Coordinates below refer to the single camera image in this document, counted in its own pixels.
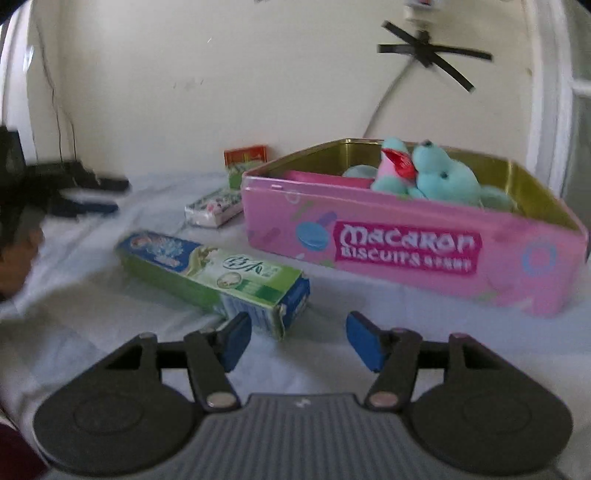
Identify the striped blue bed sheet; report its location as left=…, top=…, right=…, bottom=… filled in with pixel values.
left=0, top=172, right=591, bottom=480

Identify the red and pink small toy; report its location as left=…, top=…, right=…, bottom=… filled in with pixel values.
left=375, top=147, right=419, bottom=191

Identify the black tape strip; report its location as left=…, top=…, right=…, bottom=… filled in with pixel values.
left=377, top=43, right=493, bottom=64
left=382, top=20, right=477, bottom=94

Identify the dark red cloth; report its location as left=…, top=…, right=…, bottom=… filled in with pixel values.
left=0, top=410, right=49, bottom=480

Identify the green blue toothpaste box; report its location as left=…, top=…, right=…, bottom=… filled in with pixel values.
left=115, top=230, right=311, bottom=341

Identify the white wall socket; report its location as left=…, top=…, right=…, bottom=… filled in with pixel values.
left=403, top=0, right=440, bottom=22

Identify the teal plush bear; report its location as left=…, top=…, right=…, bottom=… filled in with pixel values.
left=342, top=137, right=515, bottom=213

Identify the small red box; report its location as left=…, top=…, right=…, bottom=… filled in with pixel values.
left=224, top=144, right=269, bottom=168

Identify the bright green box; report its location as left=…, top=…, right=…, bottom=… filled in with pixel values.
left=228, top=160, right=260, bottom=189

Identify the white window frame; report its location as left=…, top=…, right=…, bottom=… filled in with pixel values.
left=530, top=0, right=591, bottom=200

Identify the person's left hand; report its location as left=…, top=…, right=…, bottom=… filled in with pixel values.
left=0, top=225, right=46, bottom=303

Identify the thin dark wall cable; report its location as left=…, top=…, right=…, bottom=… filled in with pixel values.
left=68, top=110, right=80, bottom=162
left=34, top=9, right=64, bottom=162

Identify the small white packet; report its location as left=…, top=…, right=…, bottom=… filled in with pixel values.
left=184, top=188, right=245, bottom=228

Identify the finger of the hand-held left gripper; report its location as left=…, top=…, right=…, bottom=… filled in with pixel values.
left=28, top=160, right=131, bottom=193
left=48, top=193, right=121, bottom=218

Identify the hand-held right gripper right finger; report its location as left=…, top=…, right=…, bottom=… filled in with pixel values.
left=346, top=311, right=507, bottom=411

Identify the pink biscuit tin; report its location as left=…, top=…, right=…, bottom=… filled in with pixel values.
left=240, top=137, right=589, bottom=319

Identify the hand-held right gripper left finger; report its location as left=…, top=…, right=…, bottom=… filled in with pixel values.
left=95, top=311, right=253, bottom=411

